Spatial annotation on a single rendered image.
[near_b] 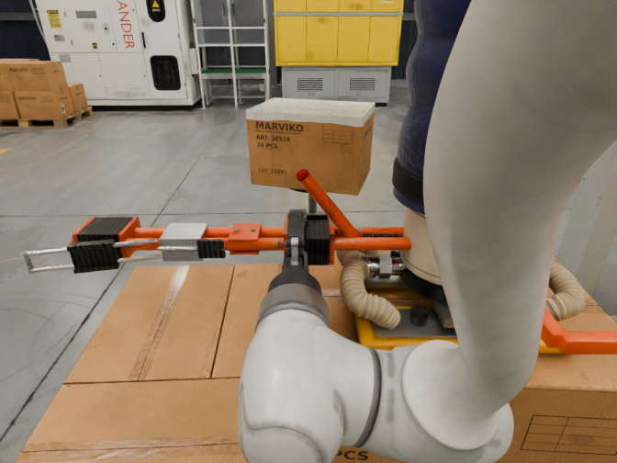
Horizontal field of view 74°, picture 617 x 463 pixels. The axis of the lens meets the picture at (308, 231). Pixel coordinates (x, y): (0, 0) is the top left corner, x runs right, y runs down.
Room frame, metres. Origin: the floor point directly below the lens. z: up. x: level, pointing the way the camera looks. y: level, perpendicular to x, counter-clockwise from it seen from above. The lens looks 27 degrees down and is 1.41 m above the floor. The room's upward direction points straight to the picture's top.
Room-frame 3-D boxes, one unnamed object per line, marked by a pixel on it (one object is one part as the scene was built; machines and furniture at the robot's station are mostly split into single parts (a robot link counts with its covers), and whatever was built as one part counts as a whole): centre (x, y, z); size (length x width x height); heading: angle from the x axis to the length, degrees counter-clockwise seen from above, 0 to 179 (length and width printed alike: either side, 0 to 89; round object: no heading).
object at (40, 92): (6.67, 4.31, 0.45); 1.21 x 1.03 x 0.91; 92
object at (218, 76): (8.07, 1.34, 0.32); 1.25 x 0.52 x 0.63; 92
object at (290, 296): (0.40, 0.02, 1.08); 0.09 x 0.06 x 0.09; 90
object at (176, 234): (0.63, 0.21, 1.07); 0.07 x 0.07 x 0.04; 0
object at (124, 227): (0.63, 0.35, 1.08); 0.08 x 0.07 x 0.05; 90
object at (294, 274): (0.48, 0.02, 1.08); 0.09 x 0.07 x 0.08; 0
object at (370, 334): (0.53, -0.25, 0.98); 0.34 x 0.10 x 0.05; 90
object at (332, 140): (2.23, -0.02, 0.82); 0.60 x 0.40 x 0.40; 73
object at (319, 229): (0.63, 0.00, 1.08); 0.10 x 0.08 x 0.06; 0
